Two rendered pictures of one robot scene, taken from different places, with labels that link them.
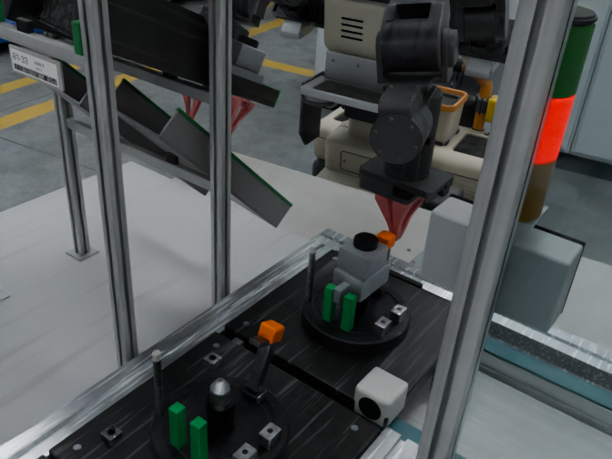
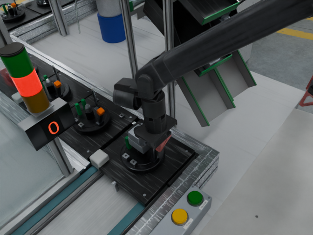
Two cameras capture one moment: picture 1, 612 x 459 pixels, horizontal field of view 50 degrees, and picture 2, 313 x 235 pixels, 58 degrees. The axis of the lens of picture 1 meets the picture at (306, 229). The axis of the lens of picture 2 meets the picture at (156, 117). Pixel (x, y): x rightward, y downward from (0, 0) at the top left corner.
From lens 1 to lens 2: 1.05 m
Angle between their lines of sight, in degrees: 76
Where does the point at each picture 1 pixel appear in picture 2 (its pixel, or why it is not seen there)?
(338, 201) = (304, 182)
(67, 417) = (108, 93)
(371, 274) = (131, 139)
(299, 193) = (305, 162)
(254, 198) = (192, 105)
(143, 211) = (256, 103)
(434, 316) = (143, 185)
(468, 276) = not seen: hidden behind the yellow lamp
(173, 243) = (232, 115)
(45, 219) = not seen: hidden behind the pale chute
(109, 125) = (128, 34)
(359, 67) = not seen: outside the picture
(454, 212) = (55, 101)
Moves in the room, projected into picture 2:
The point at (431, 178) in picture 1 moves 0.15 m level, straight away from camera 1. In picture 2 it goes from (148, 134) to (207, 146)
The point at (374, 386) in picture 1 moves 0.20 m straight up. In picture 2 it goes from (98, 153) to (81, 107)
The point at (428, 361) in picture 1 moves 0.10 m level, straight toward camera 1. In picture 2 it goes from (115, 177) to (87, 169)
